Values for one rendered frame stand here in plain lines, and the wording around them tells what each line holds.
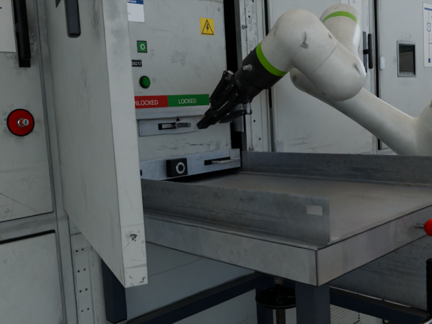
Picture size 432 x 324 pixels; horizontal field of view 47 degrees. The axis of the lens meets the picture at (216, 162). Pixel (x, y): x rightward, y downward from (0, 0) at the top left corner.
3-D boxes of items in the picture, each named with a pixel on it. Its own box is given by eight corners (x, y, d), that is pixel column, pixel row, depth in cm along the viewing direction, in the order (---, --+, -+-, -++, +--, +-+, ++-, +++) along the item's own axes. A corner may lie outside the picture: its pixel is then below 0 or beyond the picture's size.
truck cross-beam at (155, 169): (240, 166, 161) (239, 148, 160) (91, 192, 125) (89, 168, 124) (229, 166, 165) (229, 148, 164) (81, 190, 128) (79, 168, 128)
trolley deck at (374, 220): (479, 210, 113) (479, 184, 112) (317, 287, 71) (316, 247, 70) (258, 188, 162) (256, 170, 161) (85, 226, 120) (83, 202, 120)
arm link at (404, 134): (425, 165, 158) (287, 72, 164) (461, 126, 150) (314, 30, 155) (425, 182, 147) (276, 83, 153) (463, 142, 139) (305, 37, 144)
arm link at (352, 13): (343, 48, 154) (310, 28, 154) (368, 12, 148) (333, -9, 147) (344, 67, 139) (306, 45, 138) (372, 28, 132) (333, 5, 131)
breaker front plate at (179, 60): (233, 153, 159) (224, 0, 154) (99, 173, 126) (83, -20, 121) (230, 153, 160) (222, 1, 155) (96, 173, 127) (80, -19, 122)
